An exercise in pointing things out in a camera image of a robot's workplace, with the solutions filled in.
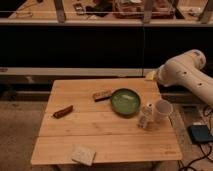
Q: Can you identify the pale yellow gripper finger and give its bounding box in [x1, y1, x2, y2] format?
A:
[145, 71, 156, 81]

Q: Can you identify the green ceramic bowl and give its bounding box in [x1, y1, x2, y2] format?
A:
[110, 88, 141, 117]

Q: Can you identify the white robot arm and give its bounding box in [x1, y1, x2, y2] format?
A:
[145, 49, 213, 108]

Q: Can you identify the white plastic cup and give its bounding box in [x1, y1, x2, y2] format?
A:
[153, 99, 173, 122]

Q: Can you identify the wooden table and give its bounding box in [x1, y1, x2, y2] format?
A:
[31, 78, 182, 165]

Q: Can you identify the wooden brush block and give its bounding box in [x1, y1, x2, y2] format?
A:
[92, 90, 112, 102]

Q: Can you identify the red basket on shelf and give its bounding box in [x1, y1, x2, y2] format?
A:
[113, 0, 175, 19]

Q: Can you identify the black power adapter box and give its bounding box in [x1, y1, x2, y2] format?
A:
[187, 125, 213, 144]

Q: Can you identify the dark object on shelf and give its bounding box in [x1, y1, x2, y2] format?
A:
[86, 1, 112, 17]

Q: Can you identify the brown sausage toy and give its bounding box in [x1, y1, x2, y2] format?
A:
[52, 105, 73, 119]

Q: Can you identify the beige sponge block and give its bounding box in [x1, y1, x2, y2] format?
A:
[71, 145, 96, 166]

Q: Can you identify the black floor cable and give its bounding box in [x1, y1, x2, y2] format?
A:
[178, 141, 213, 171]

